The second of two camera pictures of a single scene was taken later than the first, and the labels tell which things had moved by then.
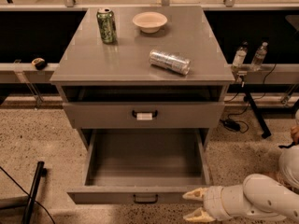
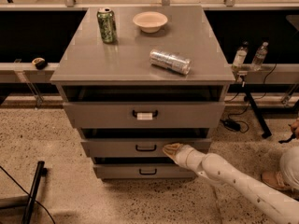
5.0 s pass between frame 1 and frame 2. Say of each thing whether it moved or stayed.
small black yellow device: stayed
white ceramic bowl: stayed
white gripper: moved
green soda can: stayed
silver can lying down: stayed
